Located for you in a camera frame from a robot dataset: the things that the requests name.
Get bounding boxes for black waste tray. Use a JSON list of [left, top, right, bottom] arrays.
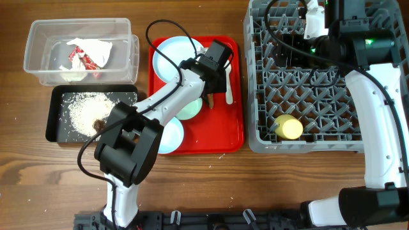
[[45, 84, 138, 143]]

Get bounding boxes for white plastic spoon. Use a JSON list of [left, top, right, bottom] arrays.
[[226, 65, 233, 105]]

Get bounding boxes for brown food lump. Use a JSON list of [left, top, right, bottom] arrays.
[[93, 119, 105, 132]]

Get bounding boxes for clear plastic bin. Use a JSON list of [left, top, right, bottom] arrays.
[[24, 18, 139, 86]]

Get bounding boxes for brown carrot piece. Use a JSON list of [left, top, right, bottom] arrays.
[[206, 94, 214, 109]]

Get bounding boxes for yellow plastic cup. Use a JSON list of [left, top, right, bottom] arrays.
[[275, 114, 304, 140]]

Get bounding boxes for red snack wrapper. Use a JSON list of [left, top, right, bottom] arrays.
[[67, 46, 100, 81]]

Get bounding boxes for large light blue plate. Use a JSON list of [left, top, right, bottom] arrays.
[[152, 36, 208, 83]]

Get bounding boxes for grey dishwasher rack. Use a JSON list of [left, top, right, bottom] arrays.
[[243, 1, 408, 153]]

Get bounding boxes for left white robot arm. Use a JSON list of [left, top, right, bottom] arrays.
[[95, 56, 228, 229]]

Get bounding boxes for crumpled white paper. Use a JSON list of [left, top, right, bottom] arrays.
[[59, 38, 112, 82]]

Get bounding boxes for small light blue bowl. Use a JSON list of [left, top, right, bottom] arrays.
[[158, 117, 185, 154]]

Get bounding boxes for pile of rice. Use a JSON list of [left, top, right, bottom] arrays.
[[59, 92, 137, 140]]

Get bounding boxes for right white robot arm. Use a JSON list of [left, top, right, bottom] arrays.
[[278, 29, 408, 227]]

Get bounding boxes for green bowl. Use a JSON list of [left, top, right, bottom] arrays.
[[176, 98, 203, 120]]

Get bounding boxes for red plastic tray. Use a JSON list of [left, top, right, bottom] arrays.
[[147, 35, 245, 156]]

